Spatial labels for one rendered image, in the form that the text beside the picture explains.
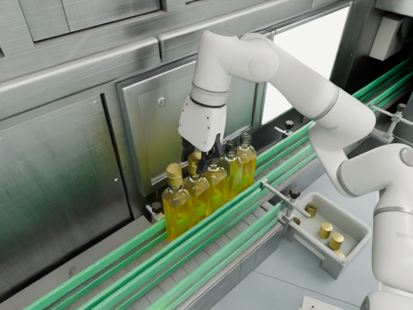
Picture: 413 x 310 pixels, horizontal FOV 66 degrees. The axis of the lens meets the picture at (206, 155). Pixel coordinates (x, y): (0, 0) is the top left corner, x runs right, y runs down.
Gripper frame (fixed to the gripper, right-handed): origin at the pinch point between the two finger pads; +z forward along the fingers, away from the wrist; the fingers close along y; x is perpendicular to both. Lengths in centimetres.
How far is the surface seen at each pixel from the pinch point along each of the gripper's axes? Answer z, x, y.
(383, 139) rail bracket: 7, 89, 15
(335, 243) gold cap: 26, 40, 28
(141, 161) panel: 6.0, -6.3, -12.0
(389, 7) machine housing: -37, 100, -8
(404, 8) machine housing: -38, 100, -3
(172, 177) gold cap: 2.1, -7.0, 0.8
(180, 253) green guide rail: 22.9, -4.8, 6.2
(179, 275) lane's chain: 29.5, -5.3, 7.7
